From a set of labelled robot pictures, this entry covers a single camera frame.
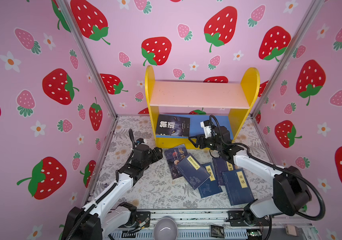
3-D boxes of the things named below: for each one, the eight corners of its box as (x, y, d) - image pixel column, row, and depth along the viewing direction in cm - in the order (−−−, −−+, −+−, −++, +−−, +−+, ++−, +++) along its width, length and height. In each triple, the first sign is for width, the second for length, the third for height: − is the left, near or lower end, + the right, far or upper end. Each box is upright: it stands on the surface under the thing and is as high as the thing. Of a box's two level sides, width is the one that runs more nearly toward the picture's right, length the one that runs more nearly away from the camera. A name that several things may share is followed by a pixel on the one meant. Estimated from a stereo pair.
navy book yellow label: (193, 189, 86) (194, 186, 81) (176, 166, 95) (176, 161, 91) (208, 179, 90) (210, 175, 85) (190, 157, 99) (191, 152, 95)
